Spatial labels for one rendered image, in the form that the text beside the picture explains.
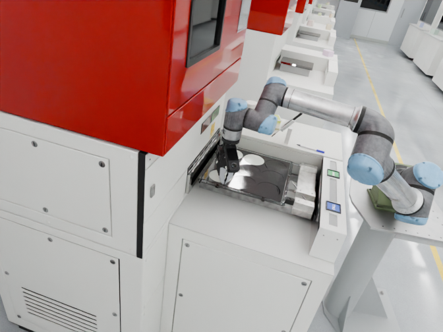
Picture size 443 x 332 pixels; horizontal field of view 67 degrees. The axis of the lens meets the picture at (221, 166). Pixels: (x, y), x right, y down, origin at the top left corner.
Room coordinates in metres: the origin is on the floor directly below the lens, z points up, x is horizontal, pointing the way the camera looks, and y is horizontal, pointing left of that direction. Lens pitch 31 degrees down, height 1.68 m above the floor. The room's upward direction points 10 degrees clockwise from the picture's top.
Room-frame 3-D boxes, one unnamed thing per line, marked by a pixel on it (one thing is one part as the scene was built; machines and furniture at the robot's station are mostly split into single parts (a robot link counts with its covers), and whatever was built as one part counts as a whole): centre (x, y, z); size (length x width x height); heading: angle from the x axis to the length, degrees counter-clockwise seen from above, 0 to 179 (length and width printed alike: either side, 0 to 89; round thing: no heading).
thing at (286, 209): (1.17, -0.16, 0.84); 0.50 x 0.02 x 0.03; 78
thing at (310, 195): (1.19, -0.38, 0.89); 0.08 x 0.03 x 0.03; 78
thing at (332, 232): (1.16, -0.47, 0.89); 0.55 x 0.09 x 0.14; 168
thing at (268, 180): (1.30, -0.13, 0.90); 0.34 x 0.34 x 0.01; 78
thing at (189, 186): (1.33, 0.08, 0.89); 0.44 x 0.02 x 0.10; 168
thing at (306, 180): (1.26, -0.39, 0.87); 0.36 x 0.08 x 0.03; 168
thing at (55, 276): (1.22, 0.46, 0.41); 0.82 x 0.71 x 0.82; 168
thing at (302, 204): (1.11, -0.36, 0.89); 0.08 x 0.03 x 0.03; 78
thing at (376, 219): (1.35, -0.87, 0.75); 0.45 x 0.44 x 0.13; 88
